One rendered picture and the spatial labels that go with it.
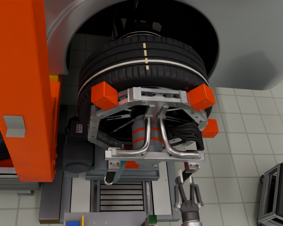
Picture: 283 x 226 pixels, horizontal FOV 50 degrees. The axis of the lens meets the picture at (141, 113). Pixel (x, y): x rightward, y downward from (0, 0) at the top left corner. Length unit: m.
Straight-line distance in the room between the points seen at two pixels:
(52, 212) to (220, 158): 1.35
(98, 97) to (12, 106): 0.34
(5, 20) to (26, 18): 0.05
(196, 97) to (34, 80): 0.67
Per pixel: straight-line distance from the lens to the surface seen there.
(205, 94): 1.25
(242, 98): 2.98
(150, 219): 1.49
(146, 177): 2.10
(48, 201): 2.02
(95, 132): 1.42
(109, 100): 1.19
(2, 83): 0.91
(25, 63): 0.83
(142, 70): 1.21
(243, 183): 2.55
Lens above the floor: 2.08
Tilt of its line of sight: 56 degrees down
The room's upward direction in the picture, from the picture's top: 22 degrees clockwise
